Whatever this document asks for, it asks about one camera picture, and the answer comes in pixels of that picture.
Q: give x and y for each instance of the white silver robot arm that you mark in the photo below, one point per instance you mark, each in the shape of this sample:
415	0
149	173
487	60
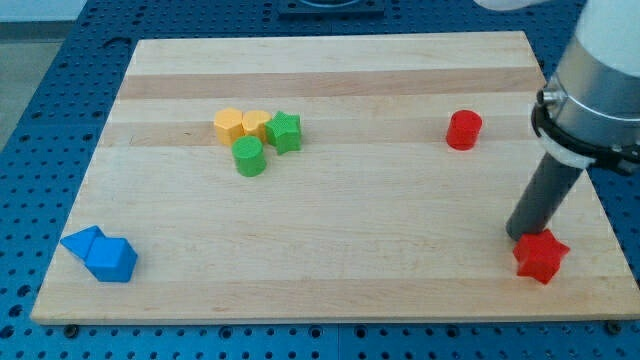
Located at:
587	115

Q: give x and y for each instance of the green star block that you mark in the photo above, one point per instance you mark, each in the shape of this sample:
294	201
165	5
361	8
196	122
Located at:
283	132

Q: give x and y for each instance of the red star block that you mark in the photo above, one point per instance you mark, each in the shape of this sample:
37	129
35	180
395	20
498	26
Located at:
539	256

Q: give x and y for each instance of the wooden board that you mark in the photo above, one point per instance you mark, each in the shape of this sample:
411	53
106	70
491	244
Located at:
375	219

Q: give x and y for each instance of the green cylinder block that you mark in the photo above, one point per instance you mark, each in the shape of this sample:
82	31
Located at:
248	154

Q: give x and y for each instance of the yellow heart block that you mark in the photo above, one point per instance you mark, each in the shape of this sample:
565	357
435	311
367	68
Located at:
253	123

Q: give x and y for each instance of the yellow hexagon block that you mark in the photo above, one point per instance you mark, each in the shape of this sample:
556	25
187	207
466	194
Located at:
228	125

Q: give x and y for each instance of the red cylinder block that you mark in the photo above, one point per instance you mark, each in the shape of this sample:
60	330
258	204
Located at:
463	130

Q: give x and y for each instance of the blue cube block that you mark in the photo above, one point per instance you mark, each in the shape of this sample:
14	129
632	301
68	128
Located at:
111	260

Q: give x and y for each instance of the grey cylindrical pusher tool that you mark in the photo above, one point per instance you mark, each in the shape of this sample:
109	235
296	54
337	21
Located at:
546	190

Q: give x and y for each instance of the blue triangle block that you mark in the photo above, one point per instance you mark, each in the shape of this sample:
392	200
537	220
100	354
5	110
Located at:
80	243

